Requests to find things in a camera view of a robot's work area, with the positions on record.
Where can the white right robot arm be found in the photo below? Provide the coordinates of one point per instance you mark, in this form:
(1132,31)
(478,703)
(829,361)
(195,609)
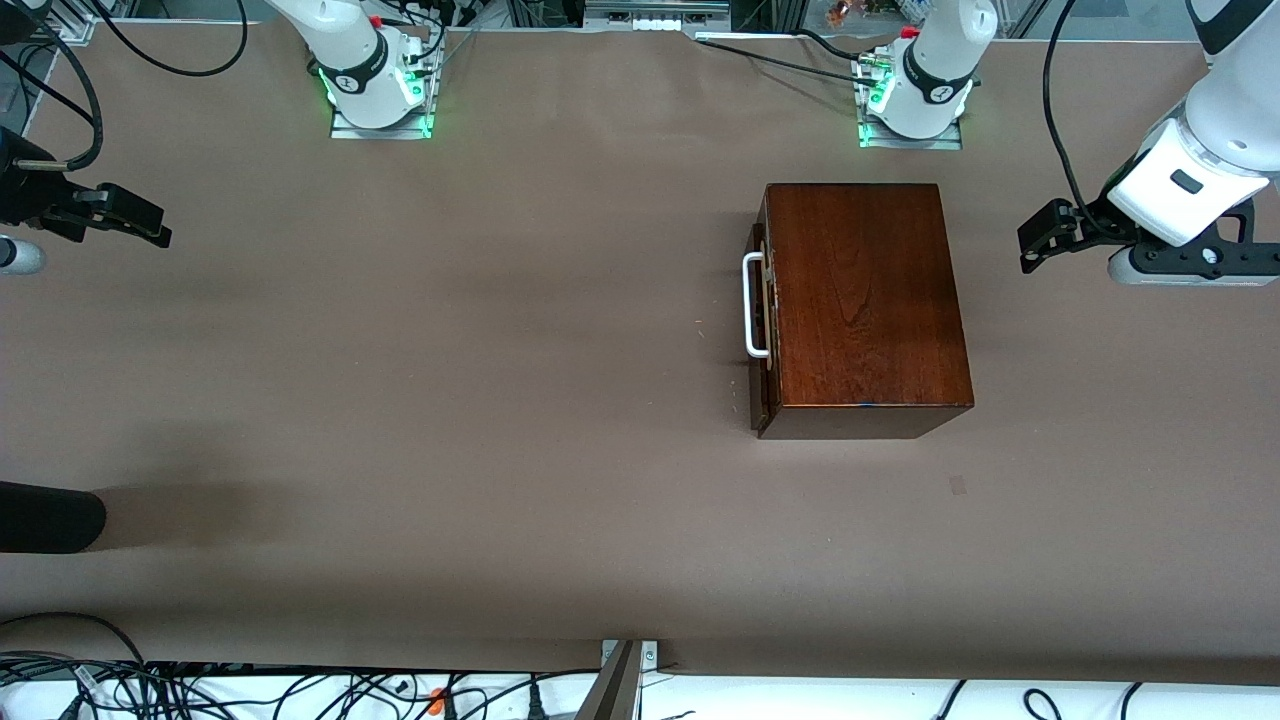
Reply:
(350,50)

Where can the white power strip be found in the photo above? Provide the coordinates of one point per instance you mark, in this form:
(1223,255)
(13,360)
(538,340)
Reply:
(655,22)

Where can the orange connector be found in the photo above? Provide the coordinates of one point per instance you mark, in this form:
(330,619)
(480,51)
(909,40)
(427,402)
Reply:
(440,700)

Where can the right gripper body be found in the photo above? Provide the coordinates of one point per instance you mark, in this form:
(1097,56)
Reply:
(22,192)

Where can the metal table bracket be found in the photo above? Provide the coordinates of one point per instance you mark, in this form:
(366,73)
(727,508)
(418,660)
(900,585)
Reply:
(615,690)

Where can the dark brown wooden cabinet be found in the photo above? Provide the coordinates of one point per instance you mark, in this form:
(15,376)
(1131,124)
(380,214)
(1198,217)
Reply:
(860,300)

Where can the aluminium frame profile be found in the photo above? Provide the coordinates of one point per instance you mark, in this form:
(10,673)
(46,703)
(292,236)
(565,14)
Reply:
(60,25)

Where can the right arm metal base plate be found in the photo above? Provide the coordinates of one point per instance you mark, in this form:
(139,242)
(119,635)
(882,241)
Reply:
(345,132)

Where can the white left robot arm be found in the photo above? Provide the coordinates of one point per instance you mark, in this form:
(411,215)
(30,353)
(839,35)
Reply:
(940,60)

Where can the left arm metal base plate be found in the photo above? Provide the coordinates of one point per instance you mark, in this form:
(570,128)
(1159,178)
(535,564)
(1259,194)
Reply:
(950,143)

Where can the black cylinder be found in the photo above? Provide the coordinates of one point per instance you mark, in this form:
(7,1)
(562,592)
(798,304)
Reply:
(50,517)

